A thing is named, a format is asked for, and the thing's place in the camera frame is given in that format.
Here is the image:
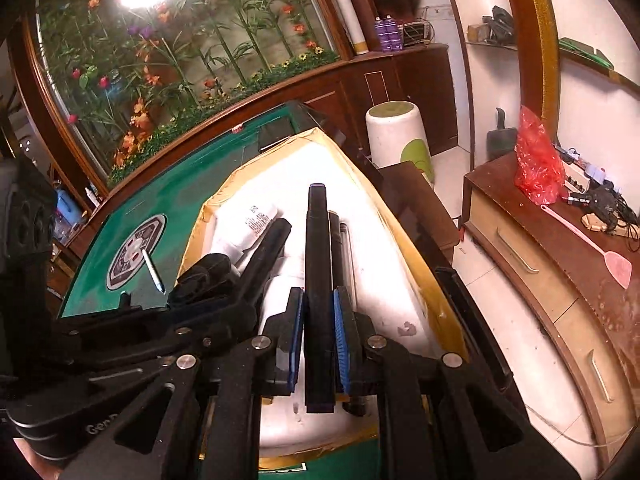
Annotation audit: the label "wall shelf with tools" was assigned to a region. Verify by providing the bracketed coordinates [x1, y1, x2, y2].
[465, 5, 519, 52]

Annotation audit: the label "green flat pieces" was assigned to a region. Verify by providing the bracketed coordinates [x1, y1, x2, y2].
[557, 37, 617, 69]

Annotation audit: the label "dark wooden side table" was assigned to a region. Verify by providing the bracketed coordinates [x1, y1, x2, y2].
[350, 152, 462, 266]

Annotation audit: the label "white trash bin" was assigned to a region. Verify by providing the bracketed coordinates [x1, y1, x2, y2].
[365, 101, 436, 184]

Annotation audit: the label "black dustpan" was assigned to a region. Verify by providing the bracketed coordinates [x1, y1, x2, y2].
[487, 107, 519, 159]

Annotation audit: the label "artificial flower display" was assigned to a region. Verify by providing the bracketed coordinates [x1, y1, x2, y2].
[30, 0, 352, 188]

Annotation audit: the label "wooden drawer cabinet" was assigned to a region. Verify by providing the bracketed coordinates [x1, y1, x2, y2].
[462, 152, 640, 467]

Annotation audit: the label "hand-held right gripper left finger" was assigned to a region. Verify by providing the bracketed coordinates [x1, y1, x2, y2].
[65, 287, 306, 480]

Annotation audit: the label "black smartphone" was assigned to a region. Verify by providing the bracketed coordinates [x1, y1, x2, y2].
[257, 115, 297, 154]

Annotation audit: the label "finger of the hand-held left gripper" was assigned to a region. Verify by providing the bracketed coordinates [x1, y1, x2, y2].
[170, 219, 293, 361]
[50, 292, 241, 352]

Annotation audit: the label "white power strip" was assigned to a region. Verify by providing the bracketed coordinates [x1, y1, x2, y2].
[564, 154, 609, 187]

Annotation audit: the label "small toaster oven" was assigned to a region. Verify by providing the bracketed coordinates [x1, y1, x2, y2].
[397, 20, 434, 49]

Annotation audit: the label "blue thermos jug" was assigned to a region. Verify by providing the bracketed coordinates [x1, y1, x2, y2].
[54, 190, 77, 227]

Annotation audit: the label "white pen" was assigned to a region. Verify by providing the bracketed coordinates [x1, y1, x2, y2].
[141, 248, 167, 295]

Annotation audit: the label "white pill bottle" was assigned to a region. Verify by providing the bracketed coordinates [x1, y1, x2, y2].
[214, 202, 279, 263]

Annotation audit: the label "grey table control panel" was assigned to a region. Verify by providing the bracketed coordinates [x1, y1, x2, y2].
[106, 214, 169, 292]

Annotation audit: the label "pink fly swatter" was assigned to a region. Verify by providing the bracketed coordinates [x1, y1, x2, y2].
[540, 204, 634, 290]

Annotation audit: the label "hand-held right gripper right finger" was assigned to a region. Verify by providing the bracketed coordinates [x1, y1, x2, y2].
[334, 287, 566, 480]

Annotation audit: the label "white roll gold band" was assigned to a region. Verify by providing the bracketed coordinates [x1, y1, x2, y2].
[320, 0, 372, 57]

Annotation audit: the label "black marker purple ends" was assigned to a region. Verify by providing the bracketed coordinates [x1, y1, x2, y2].
[303, 183, 336, 414]

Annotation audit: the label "red plastic bag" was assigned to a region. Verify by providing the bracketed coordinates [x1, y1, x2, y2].
[515, 106, 567, 206]

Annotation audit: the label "low wooden cabinet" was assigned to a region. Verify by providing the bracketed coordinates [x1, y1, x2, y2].
[300, 42, 459, 161]

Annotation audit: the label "yellow white bag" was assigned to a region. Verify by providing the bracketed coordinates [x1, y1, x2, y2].
[175, 127, 469, 461]

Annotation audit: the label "gold trimmed wooden arch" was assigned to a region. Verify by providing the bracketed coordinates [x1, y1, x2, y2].
[500, 0, 559, 133]

